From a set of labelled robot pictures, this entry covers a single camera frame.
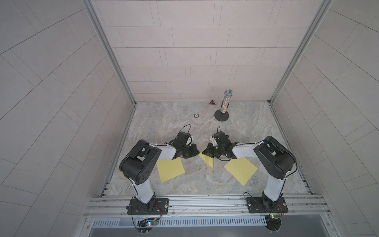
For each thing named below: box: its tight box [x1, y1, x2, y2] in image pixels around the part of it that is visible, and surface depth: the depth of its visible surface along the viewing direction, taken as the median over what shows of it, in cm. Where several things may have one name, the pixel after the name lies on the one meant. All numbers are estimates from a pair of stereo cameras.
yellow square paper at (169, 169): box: [156, 157, 186, 183], surface depth 85 cm
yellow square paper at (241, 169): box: [224, 157, 259, 187], surface depth 83 cm
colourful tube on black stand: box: [214, 88, 234, 122], surface depth 98 cm
